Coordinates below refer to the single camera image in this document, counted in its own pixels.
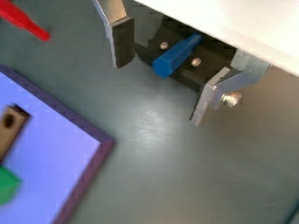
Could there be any brown L-shaped bracket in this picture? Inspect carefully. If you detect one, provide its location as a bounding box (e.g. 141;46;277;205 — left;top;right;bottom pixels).
0;104;30;163

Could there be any green block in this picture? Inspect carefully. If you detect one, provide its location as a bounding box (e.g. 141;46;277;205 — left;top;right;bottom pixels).
0;166;21;205

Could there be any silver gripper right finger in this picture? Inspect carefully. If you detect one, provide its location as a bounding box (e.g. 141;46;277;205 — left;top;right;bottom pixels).
189;50;271;125

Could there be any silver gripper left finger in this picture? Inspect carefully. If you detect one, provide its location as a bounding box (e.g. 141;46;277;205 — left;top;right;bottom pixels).
91;0;136;68

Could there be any blue hexagonal peg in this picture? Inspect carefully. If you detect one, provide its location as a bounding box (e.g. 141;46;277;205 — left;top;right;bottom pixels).
152;32;203;78

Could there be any purple base block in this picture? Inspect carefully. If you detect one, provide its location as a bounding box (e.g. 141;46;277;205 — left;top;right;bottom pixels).
0;65;113;224

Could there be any black angled fixture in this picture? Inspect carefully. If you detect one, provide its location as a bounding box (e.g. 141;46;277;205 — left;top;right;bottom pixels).
135;16;236;92

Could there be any red hexagonal peg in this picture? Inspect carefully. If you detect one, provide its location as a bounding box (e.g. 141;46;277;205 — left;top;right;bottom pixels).
0;0;50;41

